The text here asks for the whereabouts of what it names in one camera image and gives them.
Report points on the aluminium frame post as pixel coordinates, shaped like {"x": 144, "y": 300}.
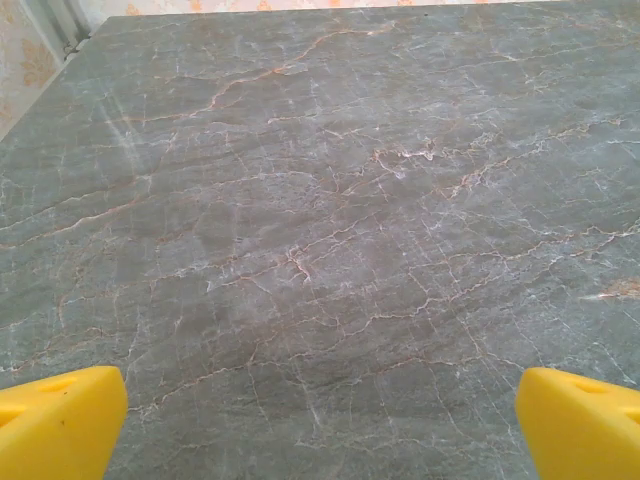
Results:
{"x": 75, "y": 17}

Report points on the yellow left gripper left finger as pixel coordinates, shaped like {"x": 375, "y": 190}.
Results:
{"x": 60, "y": 430}

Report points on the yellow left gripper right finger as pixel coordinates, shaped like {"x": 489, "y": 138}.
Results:
{"x": 585, "y": 435}

